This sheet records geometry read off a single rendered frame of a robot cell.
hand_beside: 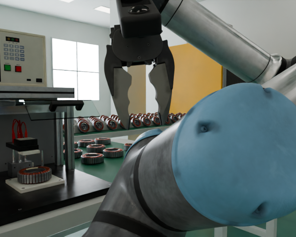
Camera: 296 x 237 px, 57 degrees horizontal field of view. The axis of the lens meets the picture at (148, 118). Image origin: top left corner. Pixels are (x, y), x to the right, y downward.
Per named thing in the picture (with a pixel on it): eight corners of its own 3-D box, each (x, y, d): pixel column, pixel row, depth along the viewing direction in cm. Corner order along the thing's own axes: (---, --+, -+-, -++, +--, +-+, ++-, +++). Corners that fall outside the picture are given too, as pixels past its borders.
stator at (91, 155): (103, 164, 132) (103, 156, 132) (79, 164, 131) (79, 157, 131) (104, 159, 143) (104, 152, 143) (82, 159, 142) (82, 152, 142)
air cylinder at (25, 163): (32, 174, 108) (32, 160, 108) (12, 178, 103) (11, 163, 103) (27, 171, 112) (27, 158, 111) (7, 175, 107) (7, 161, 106)
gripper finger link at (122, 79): (127, 125, 46) (132, 69, 45) (129, 130, 40) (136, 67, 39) (108, 123, 46) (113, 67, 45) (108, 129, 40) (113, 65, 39)
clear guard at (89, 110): (100, 116, 96) (100, 99, 96) (31, 121, 79) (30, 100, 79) (58, 113, 119) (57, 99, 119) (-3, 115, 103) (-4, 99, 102)
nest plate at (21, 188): (65, 183, 97) (64, 179, 97) (20, 193, 86) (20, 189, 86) (46, 174, 108) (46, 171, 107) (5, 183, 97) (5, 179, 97)
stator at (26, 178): (56, 180, 96) (56, 169, 96) (22, 186, 89) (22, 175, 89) (45, 173, 105) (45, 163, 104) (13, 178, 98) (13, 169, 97)
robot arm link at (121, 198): (154, 255, 41) (182, 177, 48) (209, 256, 30) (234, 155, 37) (84, 216, 39) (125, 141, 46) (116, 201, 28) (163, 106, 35)
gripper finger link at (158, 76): (173, 115, 47) (157, 63, 46) (182, 120, 41) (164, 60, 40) (155, 121, 47) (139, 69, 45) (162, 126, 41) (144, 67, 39)
